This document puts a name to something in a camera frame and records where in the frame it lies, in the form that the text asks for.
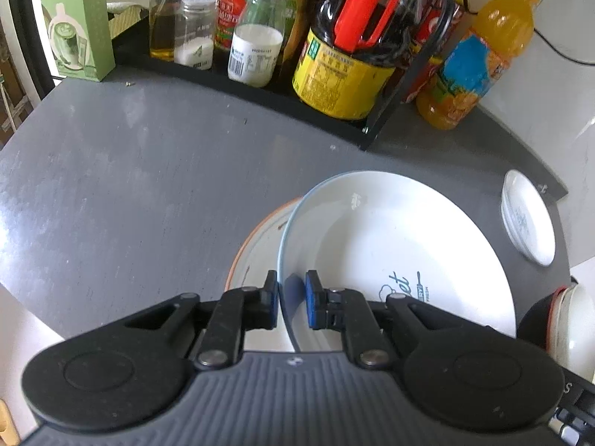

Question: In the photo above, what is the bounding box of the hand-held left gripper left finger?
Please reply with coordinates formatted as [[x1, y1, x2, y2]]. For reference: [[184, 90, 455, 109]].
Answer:
[[125, 269, 282, 372]]

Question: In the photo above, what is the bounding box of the sauce bottle with red label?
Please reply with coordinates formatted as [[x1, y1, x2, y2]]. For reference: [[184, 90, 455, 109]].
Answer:
[[213, 0, 254, 54]]

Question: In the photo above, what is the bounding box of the orange juice bottle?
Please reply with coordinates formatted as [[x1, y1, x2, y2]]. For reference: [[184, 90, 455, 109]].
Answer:
[[415, 0, 542, 131]]

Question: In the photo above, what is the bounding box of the black power cable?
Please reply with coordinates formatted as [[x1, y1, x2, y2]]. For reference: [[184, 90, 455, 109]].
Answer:
[[532, 25, 595, 66]]

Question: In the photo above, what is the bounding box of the small glass shaker jar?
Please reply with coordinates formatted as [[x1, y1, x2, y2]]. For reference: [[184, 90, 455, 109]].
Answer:
[[173, 0, 218, 71]]

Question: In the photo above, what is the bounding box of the white-lidded jar of powder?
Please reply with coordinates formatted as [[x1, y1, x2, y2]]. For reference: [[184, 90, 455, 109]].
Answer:
[[227, 0, 293, 88]]

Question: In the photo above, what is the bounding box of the large white plate blue print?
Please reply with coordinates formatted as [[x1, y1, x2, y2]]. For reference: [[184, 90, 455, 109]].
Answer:
[[277, 170, 518, 353]]

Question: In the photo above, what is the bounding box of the white plate with flower print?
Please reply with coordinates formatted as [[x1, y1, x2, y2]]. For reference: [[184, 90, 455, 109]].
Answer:
[[225, 196, 308, 351]]

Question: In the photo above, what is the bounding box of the white ceramic bowl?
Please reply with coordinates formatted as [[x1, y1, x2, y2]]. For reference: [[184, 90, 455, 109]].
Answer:
[[549, 283, 595, 384]]

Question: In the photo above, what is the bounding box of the brown sauce pouch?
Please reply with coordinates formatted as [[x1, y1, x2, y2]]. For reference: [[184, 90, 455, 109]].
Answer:
[[278, 0, 321, 77]]

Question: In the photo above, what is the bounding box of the black metal shelf rack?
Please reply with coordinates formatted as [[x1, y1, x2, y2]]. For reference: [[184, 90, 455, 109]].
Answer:
[[112, 0, 475, 152]]

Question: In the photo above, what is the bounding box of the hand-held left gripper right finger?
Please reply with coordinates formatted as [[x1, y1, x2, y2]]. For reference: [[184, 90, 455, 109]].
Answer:
[[304, 269, 499, 371]]

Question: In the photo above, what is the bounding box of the small white plate blue print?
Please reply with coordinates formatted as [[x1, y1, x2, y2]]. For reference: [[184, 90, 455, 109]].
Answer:
[[501, 169, 557, 266]]

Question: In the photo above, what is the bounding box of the red and black bowl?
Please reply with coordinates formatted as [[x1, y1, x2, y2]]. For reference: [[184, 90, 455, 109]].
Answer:
[[515, 284, 577, 358]]

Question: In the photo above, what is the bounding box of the green carton box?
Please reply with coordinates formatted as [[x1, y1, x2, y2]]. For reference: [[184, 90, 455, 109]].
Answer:
[[38, 0, 116, 83]]

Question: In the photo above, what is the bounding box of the large dark bottle yellow label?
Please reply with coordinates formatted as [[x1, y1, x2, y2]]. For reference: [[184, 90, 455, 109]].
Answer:
[[292, 0, 454, 122]]

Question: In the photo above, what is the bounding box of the window with black frame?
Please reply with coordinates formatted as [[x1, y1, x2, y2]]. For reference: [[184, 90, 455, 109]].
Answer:
[[0, 0, 59, 149]]

